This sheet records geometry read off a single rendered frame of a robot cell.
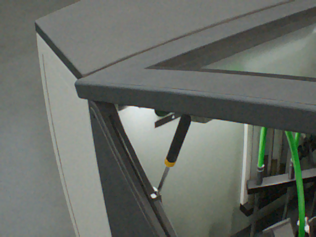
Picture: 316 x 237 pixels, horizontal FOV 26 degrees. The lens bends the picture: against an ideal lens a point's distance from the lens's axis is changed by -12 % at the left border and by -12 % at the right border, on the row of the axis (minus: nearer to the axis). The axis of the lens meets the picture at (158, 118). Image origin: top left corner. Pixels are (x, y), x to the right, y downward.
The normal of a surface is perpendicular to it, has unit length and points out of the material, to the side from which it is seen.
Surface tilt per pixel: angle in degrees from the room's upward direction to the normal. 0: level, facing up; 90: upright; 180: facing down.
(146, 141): 90
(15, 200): 0
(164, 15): 0
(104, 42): 0
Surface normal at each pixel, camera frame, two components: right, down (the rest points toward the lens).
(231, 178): 0.53, 0.53
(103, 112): 0.32, -0.20
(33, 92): -0.06, -0.76
